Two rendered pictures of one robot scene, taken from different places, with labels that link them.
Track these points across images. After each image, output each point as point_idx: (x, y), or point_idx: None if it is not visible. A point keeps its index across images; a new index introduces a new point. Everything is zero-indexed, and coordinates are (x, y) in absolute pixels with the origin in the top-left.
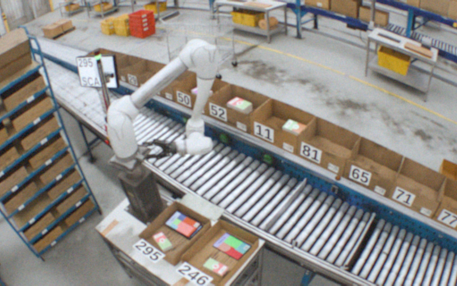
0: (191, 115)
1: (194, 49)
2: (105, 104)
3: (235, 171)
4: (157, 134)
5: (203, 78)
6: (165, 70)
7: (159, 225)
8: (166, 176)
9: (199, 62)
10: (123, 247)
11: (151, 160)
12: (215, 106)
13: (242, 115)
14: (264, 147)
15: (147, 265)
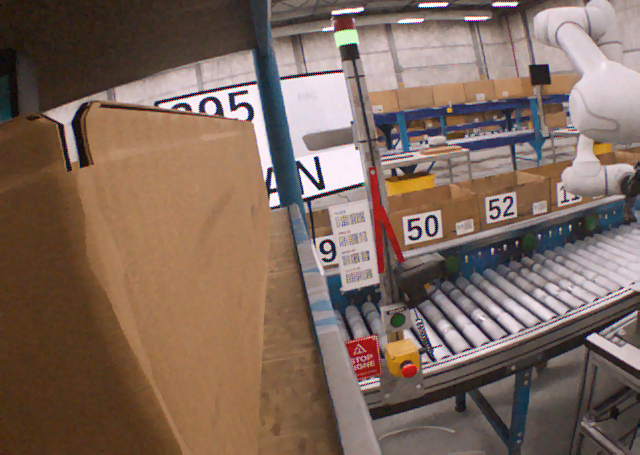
0: (462, 243)
1: (581, 10)
2: (381, 232)
3: (592, 253)
4: (435, 311)
5: (621, 43)
6: (584, 33)
7: None
8: (581, 309)
9: (612, 17)
10: None
11: (520, 324)
12: (497, 198)
13: (540, 185)
14: (583, 209)
15: None
